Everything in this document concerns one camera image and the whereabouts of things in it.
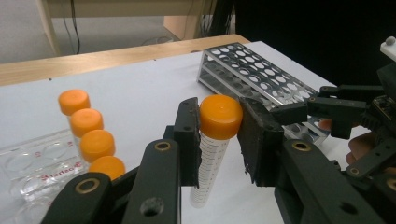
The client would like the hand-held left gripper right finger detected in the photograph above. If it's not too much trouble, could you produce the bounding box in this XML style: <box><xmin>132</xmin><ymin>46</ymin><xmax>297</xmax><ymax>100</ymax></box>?
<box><xmin>237</xmin><ymin>97</ymin><xmax>284</xmax><ymax>188</ymax></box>

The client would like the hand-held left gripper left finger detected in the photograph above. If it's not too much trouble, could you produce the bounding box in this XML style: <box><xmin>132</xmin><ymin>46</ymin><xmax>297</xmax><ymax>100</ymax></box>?
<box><xmin>172</xmin><ymin>96</ymin><xmax>202</xmax><ymax>189</ymax></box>

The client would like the orange-capped centrifuge tube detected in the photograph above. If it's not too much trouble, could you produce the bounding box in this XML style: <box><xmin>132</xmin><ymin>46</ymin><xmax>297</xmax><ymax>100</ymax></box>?
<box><xmin>78</xmin><ymin>129</ymin><xmax>117</xmax><ymax>164</ymax></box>
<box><xmin>58</xmin><ymin>89</ymin><xmax>92</xmax><ymax>120</ymax></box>
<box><xmin>69</xmin><ymin>107</ymin><xmax>105</xmax><ymax>139</ymax></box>
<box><xmin>189</xmin><ymin>93</ymin><xmax>244</xmax><ymax>209</ymax></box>
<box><xmin>88</xmin><ymin>155</ymin><xmax>127</xmax><ymax>181</ymax></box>

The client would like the metal tube rack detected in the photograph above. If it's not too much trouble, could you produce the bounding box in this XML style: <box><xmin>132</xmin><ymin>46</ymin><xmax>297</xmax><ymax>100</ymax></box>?
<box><xmin>196</xmin><ymin>42</ymin><xmax>331</xmax><ymax>147</ymax></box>

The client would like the clear plastic tube rack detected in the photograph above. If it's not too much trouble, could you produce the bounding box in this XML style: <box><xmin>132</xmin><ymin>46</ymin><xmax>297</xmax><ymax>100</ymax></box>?
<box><xmin>0</xmin><ymin>129</ymin><xmax>92</xmax><ymax>224</ymax></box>

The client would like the white board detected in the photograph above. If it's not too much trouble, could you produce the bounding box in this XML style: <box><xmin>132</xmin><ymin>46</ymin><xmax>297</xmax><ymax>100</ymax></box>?
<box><xmin>0</xmin><ymin>40</ymin><xmax>372</xmax><ymax>224</ymax></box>

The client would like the wooden table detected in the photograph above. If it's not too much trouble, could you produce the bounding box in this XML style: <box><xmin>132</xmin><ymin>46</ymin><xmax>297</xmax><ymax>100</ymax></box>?
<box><xmin>0</xmin><ymin>34</ymin><xmax>251</xmax><ymax>88</ymax></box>

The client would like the beige wooden frame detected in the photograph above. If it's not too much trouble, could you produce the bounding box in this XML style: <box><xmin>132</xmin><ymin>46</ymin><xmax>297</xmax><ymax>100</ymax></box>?
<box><xmin>35</xmin><ymin>0</ymin><xmax>219</xmax><ymax>57</ymax></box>

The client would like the black hanging cable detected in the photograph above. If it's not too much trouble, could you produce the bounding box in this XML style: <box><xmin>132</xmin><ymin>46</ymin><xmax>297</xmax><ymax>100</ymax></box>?
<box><xmin>64</xmin><ymin>0</ymin><xmax>81</xmax><ymax>55</ymax></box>

